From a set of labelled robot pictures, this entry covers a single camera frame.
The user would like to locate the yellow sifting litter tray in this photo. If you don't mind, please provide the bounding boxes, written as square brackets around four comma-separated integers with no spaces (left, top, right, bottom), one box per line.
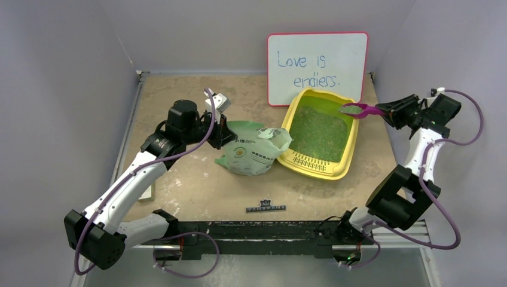
[278,88,359,181]

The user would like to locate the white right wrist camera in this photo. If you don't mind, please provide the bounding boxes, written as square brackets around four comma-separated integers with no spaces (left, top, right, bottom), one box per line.
[430,87,445,97]

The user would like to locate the small white red card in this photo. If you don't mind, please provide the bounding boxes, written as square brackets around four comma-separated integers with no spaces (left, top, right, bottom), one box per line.
[138,184,155,201]

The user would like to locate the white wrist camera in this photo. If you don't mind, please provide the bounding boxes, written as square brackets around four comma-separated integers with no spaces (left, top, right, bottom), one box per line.
[430,87,445,97]
[203,88,231,121]

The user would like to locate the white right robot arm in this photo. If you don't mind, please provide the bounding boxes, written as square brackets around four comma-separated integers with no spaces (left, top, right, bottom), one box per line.
[334,93,462,244]

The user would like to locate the green cat litter granules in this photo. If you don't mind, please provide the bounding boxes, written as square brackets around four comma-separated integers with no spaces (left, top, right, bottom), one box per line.
[289,106,354,163]

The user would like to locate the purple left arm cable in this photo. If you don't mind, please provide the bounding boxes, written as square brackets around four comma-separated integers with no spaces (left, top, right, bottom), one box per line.
[74,87,218,276]

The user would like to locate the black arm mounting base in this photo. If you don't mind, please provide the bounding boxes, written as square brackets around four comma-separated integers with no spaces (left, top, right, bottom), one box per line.
[141,212,373,263]

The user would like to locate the purple plastic litter scoop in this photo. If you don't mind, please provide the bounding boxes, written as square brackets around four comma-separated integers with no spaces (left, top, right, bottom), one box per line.
[339,103,386,119]

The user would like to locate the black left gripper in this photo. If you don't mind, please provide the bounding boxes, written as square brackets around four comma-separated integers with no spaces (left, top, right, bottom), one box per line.
[182,109,237,149]

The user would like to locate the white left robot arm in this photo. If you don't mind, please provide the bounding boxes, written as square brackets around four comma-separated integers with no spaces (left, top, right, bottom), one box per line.
[64,94,236,275]

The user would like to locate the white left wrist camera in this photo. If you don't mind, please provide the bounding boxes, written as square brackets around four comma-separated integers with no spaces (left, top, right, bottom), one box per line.
[203,88,231,121]

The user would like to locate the pink framed whiteboard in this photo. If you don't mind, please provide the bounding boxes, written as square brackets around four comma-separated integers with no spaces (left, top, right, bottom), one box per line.
[267,31,369,106]

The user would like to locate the green cat litter bag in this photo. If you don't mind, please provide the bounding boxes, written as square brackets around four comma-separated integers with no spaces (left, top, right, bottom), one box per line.
[215,121,292,176]

